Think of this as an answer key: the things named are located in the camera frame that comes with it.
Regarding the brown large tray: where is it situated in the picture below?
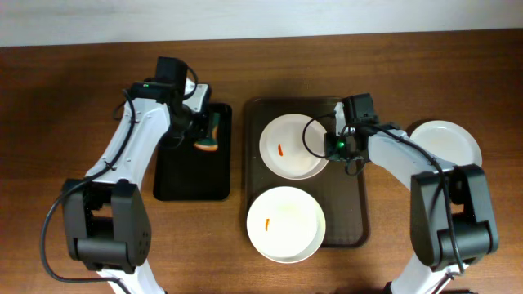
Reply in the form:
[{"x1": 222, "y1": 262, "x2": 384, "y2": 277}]
[{"x1": 243, "y1": 96, "x2": 370, "y2": 248}]

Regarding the grey-white plate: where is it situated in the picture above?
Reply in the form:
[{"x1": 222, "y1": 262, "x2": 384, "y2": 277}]
[{"x1": 410, "y1": 120, "x2": 483, "y2": 167}]

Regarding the green orange sponge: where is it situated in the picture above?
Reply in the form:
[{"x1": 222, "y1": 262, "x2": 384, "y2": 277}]
[{"x1": 194, "y1": 113, "x2": 221, "y2": 152}]

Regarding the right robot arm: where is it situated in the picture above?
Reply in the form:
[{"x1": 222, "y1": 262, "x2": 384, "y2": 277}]
[{"x1": 324, "y1": 93, "x2": 499, "y2": 294}]

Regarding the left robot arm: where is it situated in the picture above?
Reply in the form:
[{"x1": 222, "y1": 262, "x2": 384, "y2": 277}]
[{"x1": 58, "y1": 56, "x2": 210, "y2": 293}]

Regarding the pinkish white plate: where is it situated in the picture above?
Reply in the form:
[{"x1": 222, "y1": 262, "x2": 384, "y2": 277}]
[{"x1": 259, "y1": 114, "x2": 328, "y2": 180}]

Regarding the black small tray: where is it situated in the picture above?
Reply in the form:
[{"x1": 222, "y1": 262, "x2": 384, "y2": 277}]
[{"x1": 153, "y1": 103, "x2": 232, "y2": 202}]

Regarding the cream white plate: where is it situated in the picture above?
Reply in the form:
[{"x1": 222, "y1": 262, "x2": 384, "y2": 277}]
[{"x1": 246, "y1": 186, "x2": 326, "y2": 264}]

